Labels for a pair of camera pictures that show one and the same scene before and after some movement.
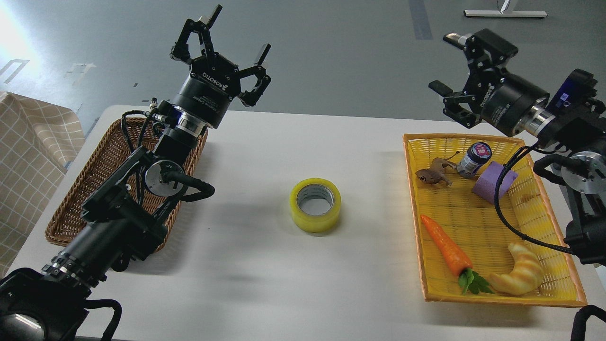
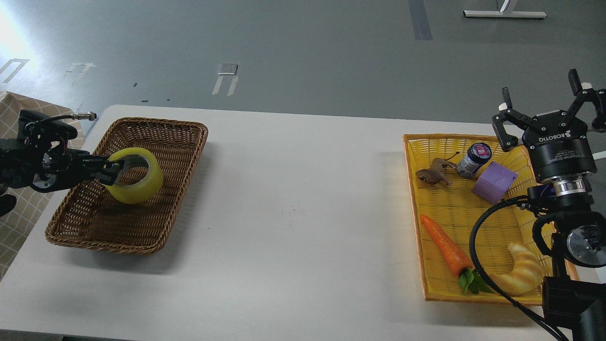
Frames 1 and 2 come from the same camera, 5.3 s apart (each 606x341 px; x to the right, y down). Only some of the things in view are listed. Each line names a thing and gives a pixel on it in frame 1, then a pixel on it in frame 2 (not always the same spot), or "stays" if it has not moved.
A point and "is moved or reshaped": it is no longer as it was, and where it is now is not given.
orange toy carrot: [458, 261] stays
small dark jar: [478, 153] stays
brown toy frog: [435, 174] stays
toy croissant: [525, 276] stays
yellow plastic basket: [467, 254] stays
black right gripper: [506, 101] -> [560, 147]
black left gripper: [213, 81] -> [67, 165]
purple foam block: [485, 186] stays
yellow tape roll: [315, 204] is moved or reshaped
